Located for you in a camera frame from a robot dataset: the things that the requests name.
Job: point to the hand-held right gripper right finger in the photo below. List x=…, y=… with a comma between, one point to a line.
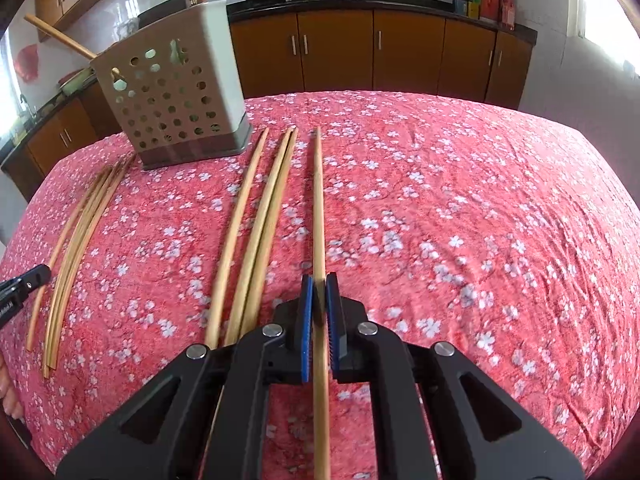
x=334, y=330

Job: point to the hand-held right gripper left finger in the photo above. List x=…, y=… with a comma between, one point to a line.
x=306, y=330

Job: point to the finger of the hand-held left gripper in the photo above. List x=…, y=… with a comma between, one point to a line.
x=27, y=280

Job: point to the grey perforated utensil holder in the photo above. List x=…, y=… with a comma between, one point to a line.
x=220, y=85

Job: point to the person's left hand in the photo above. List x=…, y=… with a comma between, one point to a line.
x=9, y=390

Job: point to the red floral tablecloth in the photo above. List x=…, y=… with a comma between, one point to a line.
x=450, y=210

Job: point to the metal faucet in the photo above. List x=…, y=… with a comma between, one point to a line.
x=25, y=107

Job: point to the green basin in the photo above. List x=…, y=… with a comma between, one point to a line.
x=75, y=85

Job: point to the bright window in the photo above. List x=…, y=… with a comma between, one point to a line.
x=5, y=80
x=610, y=15

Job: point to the red plastic bag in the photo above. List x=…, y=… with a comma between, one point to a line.
x=27, y=62

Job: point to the wooden base cabinets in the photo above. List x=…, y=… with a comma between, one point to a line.
x=335, y=50

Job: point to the black kitchen countertop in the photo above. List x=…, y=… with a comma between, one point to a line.
x=410, y=6

